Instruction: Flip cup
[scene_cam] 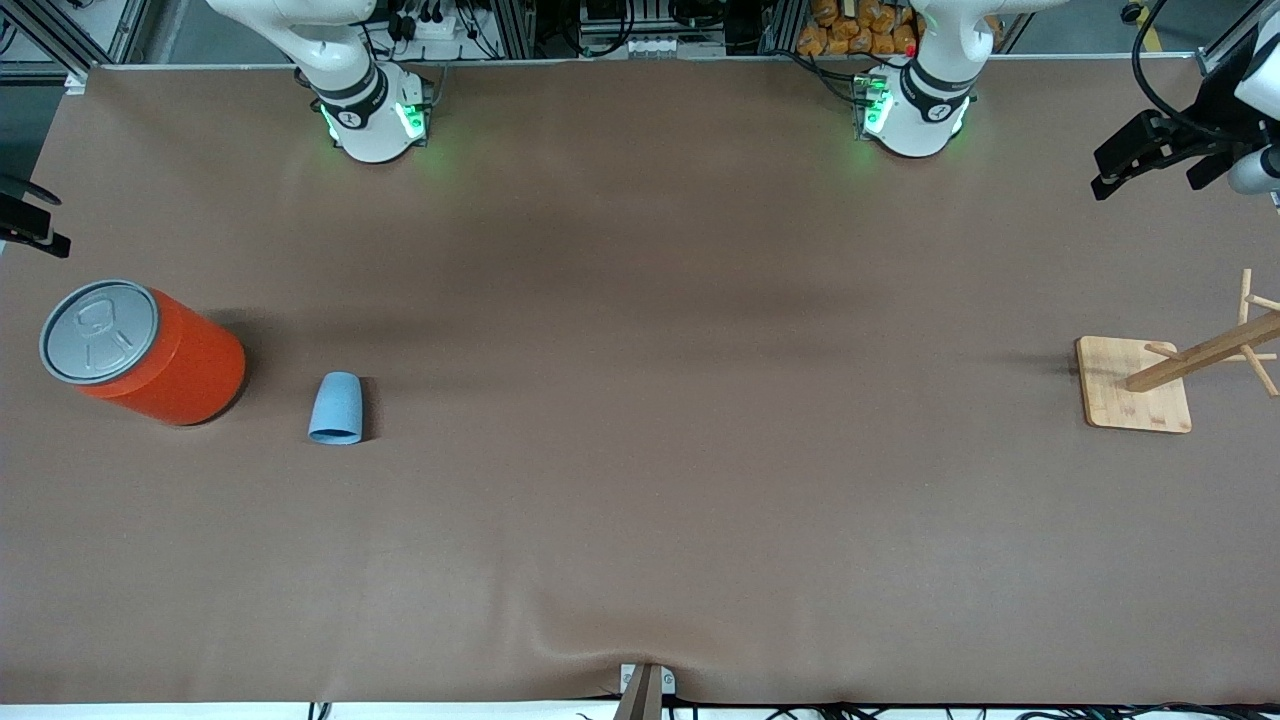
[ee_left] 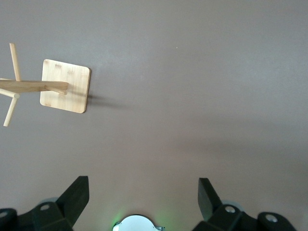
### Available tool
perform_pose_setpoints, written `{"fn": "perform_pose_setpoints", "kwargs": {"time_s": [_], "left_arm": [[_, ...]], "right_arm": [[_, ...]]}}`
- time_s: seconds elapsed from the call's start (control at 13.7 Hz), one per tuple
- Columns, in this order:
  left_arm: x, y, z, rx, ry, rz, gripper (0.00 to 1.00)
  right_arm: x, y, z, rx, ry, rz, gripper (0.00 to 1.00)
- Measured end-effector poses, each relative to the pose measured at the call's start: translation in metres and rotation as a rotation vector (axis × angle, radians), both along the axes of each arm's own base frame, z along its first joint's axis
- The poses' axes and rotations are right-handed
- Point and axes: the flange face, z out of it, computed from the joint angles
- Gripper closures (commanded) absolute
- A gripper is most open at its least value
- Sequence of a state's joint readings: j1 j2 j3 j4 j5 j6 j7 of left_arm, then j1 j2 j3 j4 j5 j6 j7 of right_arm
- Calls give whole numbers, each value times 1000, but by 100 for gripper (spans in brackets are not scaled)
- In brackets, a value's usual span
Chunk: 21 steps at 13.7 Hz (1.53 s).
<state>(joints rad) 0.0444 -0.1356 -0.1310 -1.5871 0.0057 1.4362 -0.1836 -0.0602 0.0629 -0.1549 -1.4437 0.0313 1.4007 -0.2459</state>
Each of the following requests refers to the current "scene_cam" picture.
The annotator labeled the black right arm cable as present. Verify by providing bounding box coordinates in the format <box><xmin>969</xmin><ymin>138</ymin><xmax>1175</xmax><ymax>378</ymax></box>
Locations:
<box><xmin>0</xmin><ymin>175</ymin><xmax>63</xmax><ymax>207</ymax></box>

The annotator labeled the wooden cup rack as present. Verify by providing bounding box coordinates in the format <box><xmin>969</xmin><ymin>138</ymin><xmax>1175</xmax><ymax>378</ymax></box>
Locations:
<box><xmin>1076</xmin><ymin>268</ymin><xmax>1280</xmax><ymax>434</ymax></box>

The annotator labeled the white connector block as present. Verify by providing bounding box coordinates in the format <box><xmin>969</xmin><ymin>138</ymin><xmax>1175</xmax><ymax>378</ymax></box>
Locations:
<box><xmin>625</xmin><ymin>35</ymin><xmax>726</xmax><ymax>57</ymax></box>

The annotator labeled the light blue plastic cup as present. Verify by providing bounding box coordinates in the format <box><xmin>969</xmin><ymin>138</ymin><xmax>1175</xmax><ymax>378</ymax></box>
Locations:
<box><xmin>308</xmin><ymin>372</ymin><xmax>365</xmax><ymax>446</ymax></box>

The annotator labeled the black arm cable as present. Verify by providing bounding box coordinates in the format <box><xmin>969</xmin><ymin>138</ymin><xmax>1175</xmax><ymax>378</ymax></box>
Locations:
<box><xmin>1132</xmin><ymin>0</ymin><xmax>1216</xmax><ymax>136</ymax></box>
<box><xmin>0</xmin><ymin>175</ymin><xmax>63</xmax><ymax>207</ymax></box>

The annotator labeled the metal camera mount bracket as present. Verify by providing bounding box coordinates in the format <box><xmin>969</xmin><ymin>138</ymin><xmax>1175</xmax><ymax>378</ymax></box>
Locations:
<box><xmin>618</xmin><ymin>663</ymin><xmax>677</xmax><ymax>720</ymax></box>

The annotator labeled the brown table mat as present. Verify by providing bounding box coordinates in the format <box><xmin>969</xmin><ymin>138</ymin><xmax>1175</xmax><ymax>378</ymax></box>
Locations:
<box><xmin>0</xmin><ymin>55</ymin><xmax>1280</xmax><ymax>706</ymax></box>

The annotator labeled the white power strip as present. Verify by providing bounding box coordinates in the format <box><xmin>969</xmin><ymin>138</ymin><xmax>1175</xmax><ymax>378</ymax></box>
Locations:
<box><xmin>395</xmin><ymin>8</ymin><xmax>471</xmax><ymax>41</ymax></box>

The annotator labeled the aluminium frame profile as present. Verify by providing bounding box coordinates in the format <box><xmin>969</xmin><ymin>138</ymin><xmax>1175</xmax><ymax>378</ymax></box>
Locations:
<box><xmin>0</xmin><ymin>0</ymin><xmax>151</xmax><ymax>83</ymax></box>
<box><xmin>1195</xmin><ymin>0</ymin><xmax>1280</xmax><ymax>76</ymax></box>

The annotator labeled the orange can with grey lid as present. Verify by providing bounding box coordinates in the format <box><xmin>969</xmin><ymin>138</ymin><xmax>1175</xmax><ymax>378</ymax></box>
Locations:
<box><xmin>40</xmin><ymin>280</ymin><xmax>247</xmax><ymax>427</ymax></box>

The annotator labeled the orange snack packets pile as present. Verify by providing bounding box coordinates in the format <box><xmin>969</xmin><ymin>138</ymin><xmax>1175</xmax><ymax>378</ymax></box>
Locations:
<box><xmin>797</xmin><ymin>0</ymin><xmax>921</xmax><ymax>58</ymax></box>

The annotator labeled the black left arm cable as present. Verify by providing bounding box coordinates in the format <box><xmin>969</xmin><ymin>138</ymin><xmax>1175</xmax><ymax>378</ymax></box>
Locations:
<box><xmin>1132</xmin><ymin>0</ymin><xmax>1216</xmax><ymax>136</ymax></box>

